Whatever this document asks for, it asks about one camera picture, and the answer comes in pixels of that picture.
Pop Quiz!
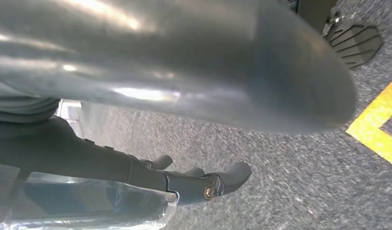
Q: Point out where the black robot foot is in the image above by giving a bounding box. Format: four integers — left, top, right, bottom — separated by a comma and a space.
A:
323, 23, 383, 69

